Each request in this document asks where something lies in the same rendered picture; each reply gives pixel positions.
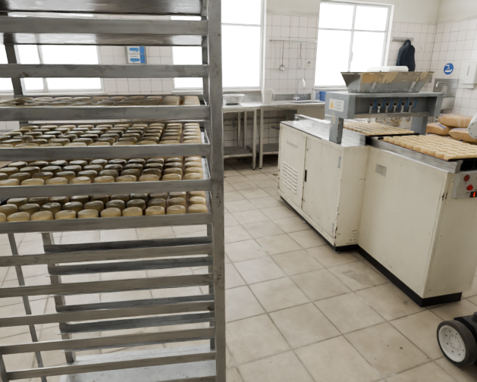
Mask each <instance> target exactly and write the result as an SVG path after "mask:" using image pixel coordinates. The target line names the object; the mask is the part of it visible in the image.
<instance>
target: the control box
mask: <svg viewBox="0 0 477 382"><path fill-rule="evenodd" d="M466 175H469V180H468V181H465V180H464V178H465V176H466ZM468 185H473V189H472V190H470V191H469V190H468V189H467V186H468ZM473 192H475V194H474V193H473ZM472 193H473V194H474V197H472V196H473V195H472ZM475 197H477V171H460V172H459V173H458V174H455V180H454V184H453V190H452V194H451V198H453V199H466V198H475Z"/></svg>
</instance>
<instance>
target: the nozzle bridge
mask: <svg viewBox="0 0 477 382"><path fill-rule="evenodd" d="M382 97H383V98H384V100H383V98H382ZM390 97H391V98H392V99H393V103H392V106H391V98H390ZM398 97H400V100H399V98H398ZM406 97H407V98H408V99H409V103H408V105H407V98H406ZM414 97H416V100H415V98H414ZM443 97H444V94H443V93H440V92H421V91H419V92H397V93H355V92H326V96H325V114H328V115H331V123H330V132H329V141H331V142H334V143H342V135H343V127H344V119H347V120H352V119H354V118H380V117H413V119H412V123H411V129H410V131H414V132H416V133H419V135H418V136H420V135H422V136H425V132H426V128H427V123H428V116H431V117H440V113H441V106H442V102H443ZM374 98H376V105H375V99H374ZM383 102H384V107H383V108H382V105H383ZM402 102H404V107H406V105H407V107H406V108H405V109H404V110H403V113H400V108H401V105H402ZM410 102H412V107H414V105H415V102H416V106H415V107H414V108H412V110H411V112H408V108H409V105H410ZM370 103H372V108H374V106H375V108H374V109H373V110H372V113H371V114H369V106H370ZM378 103H381V104H380V106H381V109H380V113H379V114H377V113H376V112H377V107H378ZM386 103H388V107H390V106H391V108H390V109H388V112H387V113H385V112H384V110H385V106H386ZM394 103H397V104H396V106H397V107H398V106H399V103H400V107H399V108H398V109H396V113H393V112H392V111H393V107H394Z"/></svg>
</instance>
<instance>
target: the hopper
mask: <svg viewBox="0 0 477 382"><path fill-rule="evenodd" d="M434 73H435V72H434V71H340V74H341V76H342V78H343V80H344V83H345V85H346V87H347V90H348V92H355V93H397V92H419V91H420V90H421V89H422V87H423V86H424V85H425V84H426V83H427V82H428V80H429V79H430V77H431V76H432V75H433V74H434Z"/></svg>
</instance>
